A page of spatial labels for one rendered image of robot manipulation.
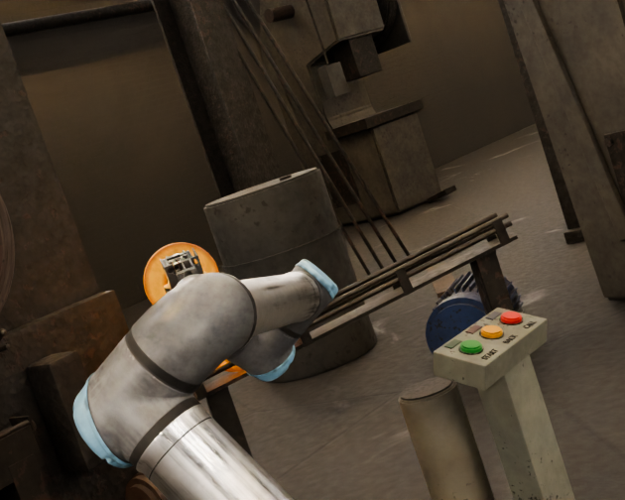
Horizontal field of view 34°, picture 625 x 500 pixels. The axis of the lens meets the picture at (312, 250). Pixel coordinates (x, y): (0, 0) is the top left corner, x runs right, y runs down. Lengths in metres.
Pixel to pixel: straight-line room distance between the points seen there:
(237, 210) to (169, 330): 3.26
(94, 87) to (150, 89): 0.67
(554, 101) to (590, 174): 0.32
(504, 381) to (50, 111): 8.07
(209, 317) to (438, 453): 0.83
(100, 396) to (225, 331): 0.18
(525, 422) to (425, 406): 0.19
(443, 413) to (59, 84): 8.11
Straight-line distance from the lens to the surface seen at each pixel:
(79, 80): 9.94
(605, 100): 3.95
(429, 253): 2.20
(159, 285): 2.11
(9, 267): 2.07
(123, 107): 10.15
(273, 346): 1.83
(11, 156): 2.30
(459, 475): 2.01
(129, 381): 1.28
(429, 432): 1.98
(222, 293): 1.30
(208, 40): 6.10
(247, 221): 4.50
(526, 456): 1.95
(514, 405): 1.91
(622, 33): 3.84
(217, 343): 1.28
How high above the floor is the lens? 1.08
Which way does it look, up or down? 7 degrees down
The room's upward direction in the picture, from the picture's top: 19 degrees counter-clockwise
